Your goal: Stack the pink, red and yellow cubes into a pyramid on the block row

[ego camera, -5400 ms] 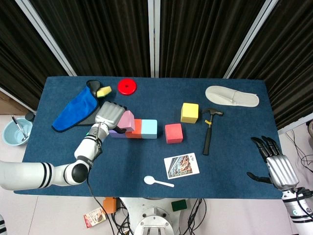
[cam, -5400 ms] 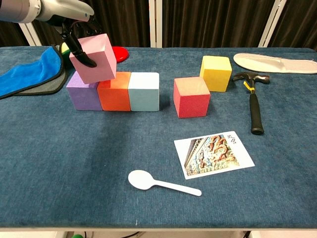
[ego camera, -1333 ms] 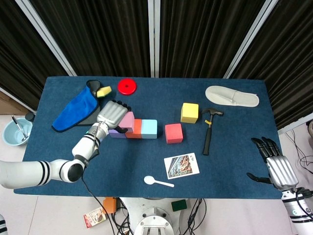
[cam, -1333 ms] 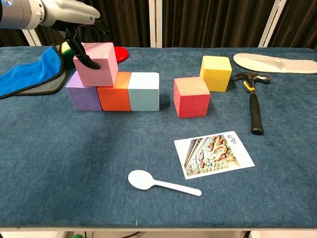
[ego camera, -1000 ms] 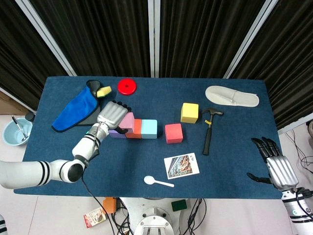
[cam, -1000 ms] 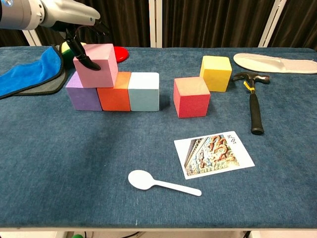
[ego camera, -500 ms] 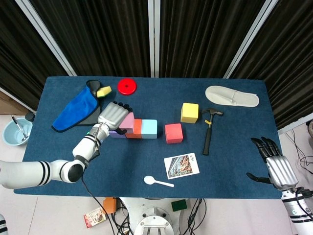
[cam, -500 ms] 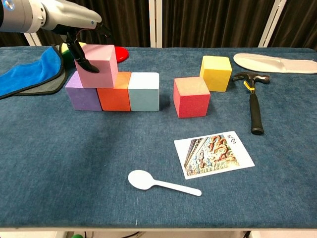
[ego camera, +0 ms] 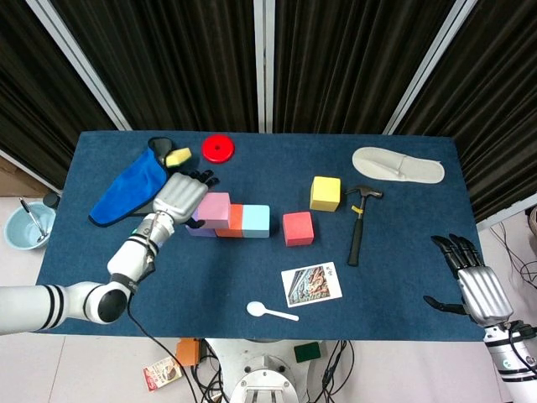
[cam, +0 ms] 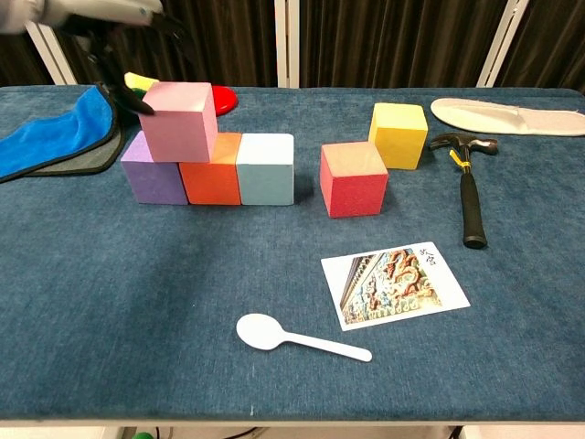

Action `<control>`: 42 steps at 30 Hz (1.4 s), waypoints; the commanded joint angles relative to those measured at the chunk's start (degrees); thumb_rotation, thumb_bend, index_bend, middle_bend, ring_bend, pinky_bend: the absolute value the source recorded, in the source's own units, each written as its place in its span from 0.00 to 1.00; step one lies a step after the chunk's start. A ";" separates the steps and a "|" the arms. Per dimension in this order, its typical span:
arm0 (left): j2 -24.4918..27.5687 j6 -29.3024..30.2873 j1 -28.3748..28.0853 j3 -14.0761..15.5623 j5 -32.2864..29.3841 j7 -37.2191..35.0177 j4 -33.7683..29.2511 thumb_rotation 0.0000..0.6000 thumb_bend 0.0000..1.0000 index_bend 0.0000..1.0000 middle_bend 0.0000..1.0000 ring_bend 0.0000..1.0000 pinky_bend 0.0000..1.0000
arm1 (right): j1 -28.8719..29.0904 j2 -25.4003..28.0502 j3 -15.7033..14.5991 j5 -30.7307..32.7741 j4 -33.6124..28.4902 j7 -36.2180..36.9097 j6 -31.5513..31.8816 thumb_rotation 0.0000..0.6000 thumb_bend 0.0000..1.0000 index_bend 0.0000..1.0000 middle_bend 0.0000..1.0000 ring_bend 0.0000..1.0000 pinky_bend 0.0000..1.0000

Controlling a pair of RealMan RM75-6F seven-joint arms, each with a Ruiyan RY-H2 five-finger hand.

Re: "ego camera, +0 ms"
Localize black curtain panel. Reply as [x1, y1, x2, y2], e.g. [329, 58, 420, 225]
[50, 0, 258, 132]
[396, 0, 537, 223]
[0, 0, 121, 190]
[273, 0, 458, 135]

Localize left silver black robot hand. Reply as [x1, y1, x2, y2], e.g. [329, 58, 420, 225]
[151, 169, 220, 230]

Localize grey cloth black edged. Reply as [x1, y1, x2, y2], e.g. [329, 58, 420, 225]
[125, 136, 175, 217]

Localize dragon picture postcard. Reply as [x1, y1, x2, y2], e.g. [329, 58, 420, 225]
[280, 261, 343, 309]

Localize black handled metal spoon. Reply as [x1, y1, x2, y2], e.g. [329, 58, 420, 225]
[18, 196, 50, 243]

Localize dark green block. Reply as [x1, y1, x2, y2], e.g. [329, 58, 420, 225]
[293, 342, 322, 364]

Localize orange box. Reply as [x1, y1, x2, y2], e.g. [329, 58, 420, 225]
[175, 338, 202, 367]

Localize blue microfibre cloth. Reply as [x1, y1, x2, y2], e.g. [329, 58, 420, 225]
[88, 149, 169, 228]

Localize white fabric slipper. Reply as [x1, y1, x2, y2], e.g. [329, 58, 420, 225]
[351, 146, 446, 185]

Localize purple foam cube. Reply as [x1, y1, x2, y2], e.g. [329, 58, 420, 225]
[185, 222, 219, 238]

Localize black cable bundle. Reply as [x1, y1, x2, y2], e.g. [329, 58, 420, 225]
[321, 339, 362, 403]
[190, 339, 230, 403]

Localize printed snack packet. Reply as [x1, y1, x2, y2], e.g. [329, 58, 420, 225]
[142, 355, 184, 394]

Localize orange foam cube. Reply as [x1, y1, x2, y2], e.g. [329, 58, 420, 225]
[216, 203, 245, 238]

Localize brown cardboard box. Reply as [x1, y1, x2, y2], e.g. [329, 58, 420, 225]
[0, 157, 55, 198]

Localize red round disc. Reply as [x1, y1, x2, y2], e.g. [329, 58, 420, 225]
[201, 133, 236, 164]

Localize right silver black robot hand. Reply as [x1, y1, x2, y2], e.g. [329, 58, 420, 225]
[423, 233, 514, 327]

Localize black handled claw hammer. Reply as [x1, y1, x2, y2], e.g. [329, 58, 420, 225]
[343, 186, 384, 267]

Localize yellow green sponge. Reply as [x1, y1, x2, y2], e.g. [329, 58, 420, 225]
[164, 147, 193, 170]

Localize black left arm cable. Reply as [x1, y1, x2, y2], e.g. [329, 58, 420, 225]
[125, 234, 198, 403]

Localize light blue foam cube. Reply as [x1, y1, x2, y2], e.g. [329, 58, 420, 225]
[242, 204, 271, 239]

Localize yellow foam cube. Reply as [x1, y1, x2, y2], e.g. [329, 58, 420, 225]
[309, 175, 342, 212]

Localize white screen frame post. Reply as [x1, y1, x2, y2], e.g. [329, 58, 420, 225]
[382, 0, 480, 136]
[253, 0, 277, 134]
[24, 0, 133, 132]

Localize light blue bowl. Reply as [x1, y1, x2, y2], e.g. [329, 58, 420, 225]
[3, 201, 57, 252]

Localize pink foam cube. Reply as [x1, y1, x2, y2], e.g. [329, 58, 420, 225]
[196, 191, 232, 230]

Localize red foam cube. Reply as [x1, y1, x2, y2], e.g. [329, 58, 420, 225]
[282, 211, 315, 248]

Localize black floor cables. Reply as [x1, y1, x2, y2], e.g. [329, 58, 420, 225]
[490, 209, 537, 311]

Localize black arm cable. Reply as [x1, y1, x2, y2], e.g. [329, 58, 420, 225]
[503, 321, 537, 379]
[125, 234, 198, 403]

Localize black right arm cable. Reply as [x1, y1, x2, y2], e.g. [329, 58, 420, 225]
[503, 321, 537, 379]

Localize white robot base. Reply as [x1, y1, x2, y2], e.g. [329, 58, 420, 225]
[205, 338, 328, 403]

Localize white plastic spoon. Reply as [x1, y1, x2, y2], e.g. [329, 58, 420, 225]
[246, 301, 300, 322]

